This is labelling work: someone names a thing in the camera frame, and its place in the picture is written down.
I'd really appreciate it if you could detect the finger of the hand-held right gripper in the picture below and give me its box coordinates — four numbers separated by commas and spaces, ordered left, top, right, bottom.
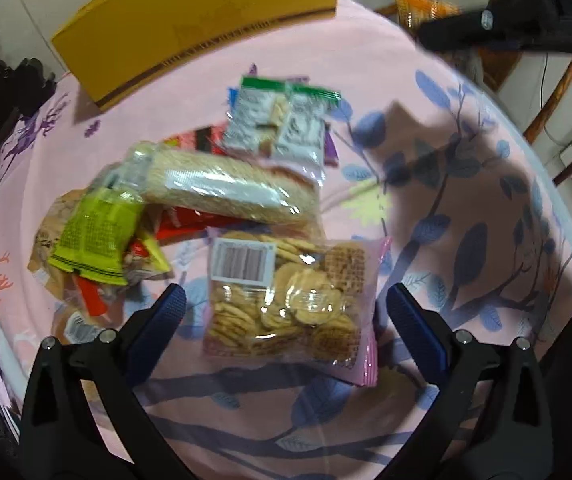
417, 2, 532, 54

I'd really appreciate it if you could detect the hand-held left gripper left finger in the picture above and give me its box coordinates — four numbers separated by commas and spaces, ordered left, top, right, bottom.
18, 283, 187, 480

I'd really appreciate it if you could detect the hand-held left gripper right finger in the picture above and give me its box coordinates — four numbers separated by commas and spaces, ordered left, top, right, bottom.
381, 282, 555, 480

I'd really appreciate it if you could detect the orange striped snack packet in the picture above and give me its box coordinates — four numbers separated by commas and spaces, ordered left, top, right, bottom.
392, 0, 462, 28

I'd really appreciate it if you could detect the pink edged biscuit packet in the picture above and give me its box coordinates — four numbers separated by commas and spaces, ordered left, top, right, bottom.
202, 232, 393, 389

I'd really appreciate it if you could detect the yellow cardboard box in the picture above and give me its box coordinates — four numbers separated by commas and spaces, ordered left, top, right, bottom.
50, 0, 343, 112

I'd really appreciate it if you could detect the clear barcode snack packet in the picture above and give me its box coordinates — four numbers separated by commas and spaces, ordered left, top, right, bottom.
48, 307, 111, 343

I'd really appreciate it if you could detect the orange red snack packet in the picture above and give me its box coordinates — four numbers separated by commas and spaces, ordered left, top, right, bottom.
73, 232, 174, 316

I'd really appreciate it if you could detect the lime green snack packet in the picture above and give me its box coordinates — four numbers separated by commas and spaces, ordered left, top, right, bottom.
47, 184, 147, 287

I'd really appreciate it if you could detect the brown snack packet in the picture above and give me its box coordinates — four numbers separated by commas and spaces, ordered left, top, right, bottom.
26, 190, 84, 286

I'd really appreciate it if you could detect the long clear rice cracker packet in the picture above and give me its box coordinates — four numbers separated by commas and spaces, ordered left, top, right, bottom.
98, 141, 325, 228

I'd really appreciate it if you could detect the purple snack packet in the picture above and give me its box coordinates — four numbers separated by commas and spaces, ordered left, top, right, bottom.
323, 127, 341, 167

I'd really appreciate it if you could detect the red black snack packet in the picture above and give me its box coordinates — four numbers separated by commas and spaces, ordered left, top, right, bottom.
158, 127, 229, 156

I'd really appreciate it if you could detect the green white snack packet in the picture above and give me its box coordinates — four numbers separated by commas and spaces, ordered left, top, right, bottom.
222, 75, 343, 167

